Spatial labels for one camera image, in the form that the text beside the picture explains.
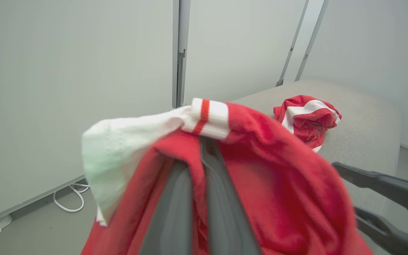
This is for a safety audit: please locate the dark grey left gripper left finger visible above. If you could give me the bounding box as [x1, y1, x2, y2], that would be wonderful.
[138, 159, 194, 255]

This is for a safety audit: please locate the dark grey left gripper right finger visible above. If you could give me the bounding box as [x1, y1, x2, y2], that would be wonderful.
[200, 136, 261, 255]

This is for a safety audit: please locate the red and white shirt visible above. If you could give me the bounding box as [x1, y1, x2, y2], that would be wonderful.
[81, 98, 373, 255]

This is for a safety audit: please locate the red and white garment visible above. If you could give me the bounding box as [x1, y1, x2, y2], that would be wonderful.
[273, 95, 342, 153]

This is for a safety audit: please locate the wide white partition panel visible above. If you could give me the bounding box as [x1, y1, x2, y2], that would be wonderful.
[0, 0, 180, 229]

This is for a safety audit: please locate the narrow-framed white partition panel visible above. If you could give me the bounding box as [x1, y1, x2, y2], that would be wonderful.
[294, 0, 408, 157]

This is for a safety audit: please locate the white looped floor cable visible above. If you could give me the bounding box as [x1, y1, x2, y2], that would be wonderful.
[53, 183, 90, 213]

